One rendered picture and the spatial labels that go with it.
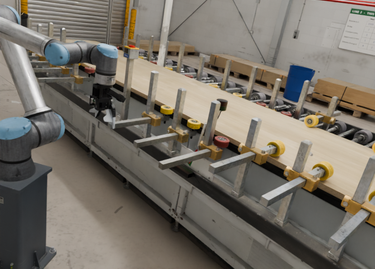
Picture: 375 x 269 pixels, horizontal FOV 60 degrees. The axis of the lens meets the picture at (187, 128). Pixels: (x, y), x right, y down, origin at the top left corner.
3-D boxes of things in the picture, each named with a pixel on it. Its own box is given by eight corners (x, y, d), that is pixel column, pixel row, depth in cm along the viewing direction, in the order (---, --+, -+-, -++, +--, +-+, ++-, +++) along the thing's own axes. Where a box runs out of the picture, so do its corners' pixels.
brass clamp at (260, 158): (259, 165, 145) (261, 155, 143) (235, 153, 154) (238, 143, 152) (266, 162, 149) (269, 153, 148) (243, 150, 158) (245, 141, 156)
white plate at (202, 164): (211, 182, 168) (215, 164, 165) (178, 160, 184) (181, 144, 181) (211, 181, 169) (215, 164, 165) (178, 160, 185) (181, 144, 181)
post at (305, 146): (277, 239, 145) (309, 143, 128) (270, 234, 147) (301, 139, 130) (280, 236, 148) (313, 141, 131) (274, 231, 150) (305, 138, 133)
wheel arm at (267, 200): (267, 208, 112) (269, 199, 110) (258, 202, 114) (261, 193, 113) (326, 174, 146) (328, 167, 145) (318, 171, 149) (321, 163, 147)
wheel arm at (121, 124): (110, 130, 179) (110, 123, 177) (106, 128, 181) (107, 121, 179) (168, 121, 209) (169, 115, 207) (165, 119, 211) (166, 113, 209)
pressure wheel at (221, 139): (218, 162, 170) (222, 142, 166) (207, 155, 175) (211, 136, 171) (227, 158, 175) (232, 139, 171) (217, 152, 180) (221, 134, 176)
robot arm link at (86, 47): (65, 39, 141) (87, 45, 136) (84, 39, 151) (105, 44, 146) (65, 61, 144) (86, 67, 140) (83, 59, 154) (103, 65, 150)
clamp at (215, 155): (214, 161, 165) (216, 152, 163) (196, 149, 173) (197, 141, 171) (221, 158, 169) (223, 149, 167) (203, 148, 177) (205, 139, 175)
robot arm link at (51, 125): (27, 150, 170) (-28, 10, 161) (53, 141, 185) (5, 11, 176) (45, 145, 163) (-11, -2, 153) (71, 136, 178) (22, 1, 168)
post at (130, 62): (122, 124, 221) (129, 58, 205) (118, 121, 224) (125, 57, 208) (128, 123, 224) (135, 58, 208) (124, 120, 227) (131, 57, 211)
